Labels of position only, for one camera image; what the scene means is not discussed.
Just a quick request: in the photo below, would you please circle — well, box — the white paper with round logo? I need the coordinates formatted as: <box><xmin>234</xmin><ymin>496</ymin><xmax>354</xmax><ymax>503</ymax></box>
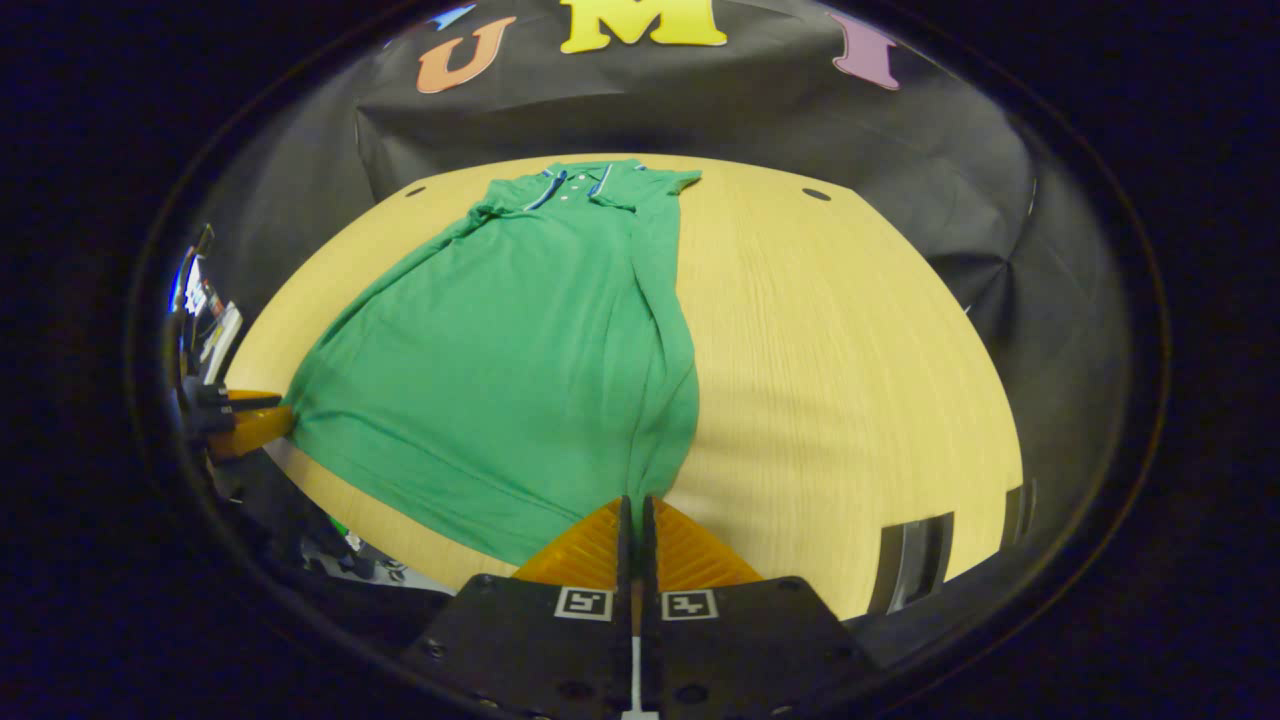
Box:
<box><xmin>198</xmin><ymin>300</ymin><xmax>244</xmax><ymax>386</ymax></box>

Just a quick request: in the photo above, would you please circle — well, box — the black backdrop cloth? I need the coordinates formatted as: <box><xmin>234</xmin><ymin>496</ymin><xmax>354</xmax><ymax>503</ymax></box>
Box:
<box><xmin>200</xmin><ymin>0</ymin><xmax>1133</xmax><ymax>501</ymax></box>

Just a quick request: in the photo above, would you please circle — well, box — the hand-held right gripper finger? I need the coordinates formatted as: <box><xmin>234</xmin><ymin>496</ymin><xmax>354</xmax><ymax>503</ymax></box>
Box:
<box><xmin>640</xmin><ymin>495</ymin><xmax>882</xmax><ymax>720</ymax></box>
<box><xmin>400</xmin><ymin>495</ymin><xmax>639</xmax><ymax>720</ymax></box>

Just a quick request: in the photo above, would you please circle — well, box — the green T-shirt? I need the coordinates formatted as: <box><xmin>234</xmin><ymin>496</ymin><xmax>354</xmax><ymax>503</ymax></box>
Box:
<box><xmin>285</xmin><ymin>158</ymin><xmax>703</xmax><ymax>567</ymax></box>

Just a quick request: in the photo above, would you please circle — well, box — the white and blue wall poster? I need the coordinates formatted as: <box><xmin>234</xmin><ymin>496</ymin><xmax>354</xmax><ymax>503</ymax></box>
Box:
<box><xmin>178</xmin><ymin>250</ymin><xmax>216</xmax><ymax>319</ymax></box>

